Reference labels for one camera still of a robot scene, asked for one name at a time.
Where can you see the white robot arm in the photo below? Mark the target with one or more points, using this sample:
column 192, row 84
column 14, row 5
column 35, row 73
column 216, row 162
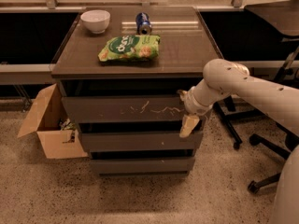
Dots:
column 280, row 103

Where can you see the blue soda can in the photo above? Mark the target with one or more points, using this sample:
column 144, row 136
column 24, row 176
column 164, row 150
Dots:
column 143, row 24

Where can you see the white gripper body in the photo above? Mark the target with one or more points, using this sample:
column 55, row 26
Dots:
column 192, row 104

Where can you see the grey middle drawer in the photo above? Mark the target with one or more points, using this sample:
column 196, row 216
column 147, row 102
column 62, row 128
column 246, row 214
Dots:
column 100, row 142

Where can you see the green chip bag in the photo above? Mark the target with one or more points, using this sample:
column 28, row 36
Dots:
column 130, row 48

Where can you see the grey top drawer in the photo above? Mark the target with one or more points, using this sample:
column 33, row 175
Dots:
column 124, row 109

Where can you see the grey drawer cabinet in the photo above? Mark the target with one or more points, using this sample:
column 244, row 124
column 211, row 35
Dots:
column 184, row 50

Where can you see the white ceramic bowl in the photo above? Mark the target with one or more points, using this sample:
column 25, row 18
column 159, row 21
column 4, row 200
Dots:
column 96, row 21

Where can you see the grey bottom drawer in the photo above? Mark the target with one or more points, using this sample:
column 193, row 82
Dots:
column 143, row 166

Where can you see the grey drawer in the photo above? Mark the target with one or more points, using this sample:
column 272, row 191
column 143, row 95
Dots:
column 124, row 109
column 143, row 166
column 100, row 142

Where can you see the open cardboard box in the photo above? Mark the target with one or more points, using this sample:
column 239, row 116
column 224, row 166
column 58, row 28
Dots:
column 46, row 118

